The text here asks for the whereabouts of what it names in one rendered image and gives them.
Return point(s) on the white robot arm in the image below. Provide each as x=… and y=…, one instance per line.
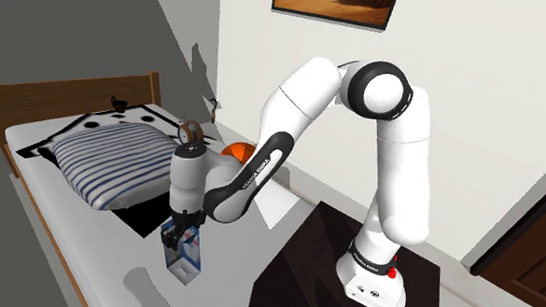
x=401, y=166

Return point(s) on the dark robot stand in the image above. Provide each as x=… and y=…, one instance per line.
x=299, y=261

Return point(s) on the blue white carton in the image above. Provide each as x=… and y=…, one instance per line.
x=189, y=260

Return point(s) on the brown alarm clock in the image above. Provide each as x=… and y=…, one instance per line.
x=191, y=132

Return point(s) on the grey flat oblong object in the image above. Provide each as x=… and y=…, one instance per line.
x=146, y=292

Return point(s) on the blue striped white pillow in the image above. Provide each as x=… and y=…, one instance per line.
x=114, y=163

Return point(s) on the small black cup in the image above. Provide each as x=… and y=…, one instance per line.
x=119, y=105

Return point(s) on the black white patterned blanket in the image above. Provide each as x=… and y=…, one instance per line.
x=144, y=220

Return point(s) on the orange ball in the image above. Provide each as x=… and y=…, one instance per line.
x=237, y=152

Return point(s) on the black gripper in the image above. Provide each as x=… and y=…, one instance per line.
x=188, y=218

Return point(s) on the wooden bed with white mattress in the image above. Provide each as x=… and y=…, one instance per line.
x=108, y=250

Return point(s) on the black hooked object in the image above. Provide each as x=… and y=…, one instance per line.
x=214, y=110

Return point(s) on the dark brown wooden door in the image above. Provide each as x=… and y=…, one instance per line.
x=531, y=262

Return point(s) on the framed desert wall picture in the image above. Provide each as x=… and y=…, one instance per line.
x=336, y=3

